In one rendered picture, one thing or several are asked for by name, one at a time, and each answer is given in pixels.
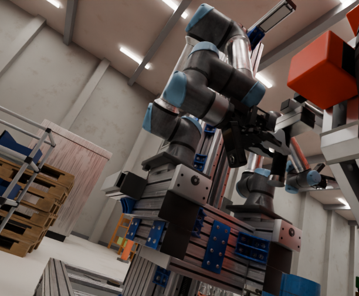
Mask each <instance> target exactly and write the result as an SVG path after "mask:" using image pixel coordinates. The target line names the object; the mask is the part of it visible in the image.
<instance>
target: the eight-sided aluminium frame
mask: <svg viewBox="0 0 359 296"><path fill-rule="evenodd" d="M355 41H356V37H355V38H354V39H352V40H351V41H349V42H347V43H348V44H349V45H350V46H352V47H353V48H354V49H355ZM320 140H321V146H320V148H321V151H322V152H323V154H324V159H325V162H326V165H327V166H329V167H330V169H331V171H332V173H333V175H334V177H335V179H336V181H337V183H338V185H339V187H340V189H341V191H342V193H343V195H344V197H345V199H346V201H347V203H348V205H349V207H350V209H351V211H352V213H353V215H354V217H355V219H356V221H357V223H358V225H359V168H358V167H359V95H356V96H354V97H351V98H349V99H347V100H345V101H343V102H341V103H338V104H336V105H334V106H332V107H330V108H328V109H325V110H324V116H323V128H322V133H320Z"/></svg>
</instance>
